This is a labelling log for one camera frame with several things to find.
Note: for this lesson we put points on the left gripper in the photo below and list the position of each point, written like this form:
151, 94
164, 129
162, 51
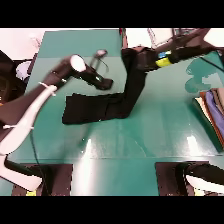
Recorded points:
102, 83

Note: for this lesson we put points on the black garment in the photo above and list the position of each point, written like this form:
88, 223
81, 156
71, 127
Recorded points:
126, 100

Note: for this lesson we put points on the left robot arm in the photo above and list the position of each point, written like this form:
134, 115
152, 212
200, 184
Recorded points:
24, 111

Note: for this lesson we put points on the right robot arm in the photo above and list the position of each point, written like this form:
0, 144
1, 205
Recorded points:
188, 52

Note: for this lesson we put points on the blue garment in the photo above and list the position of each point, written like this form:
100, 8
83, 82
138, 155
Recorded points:
215, 108

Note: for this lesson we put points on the beige garment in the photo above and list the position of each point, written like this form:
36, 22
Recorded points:
220, 96

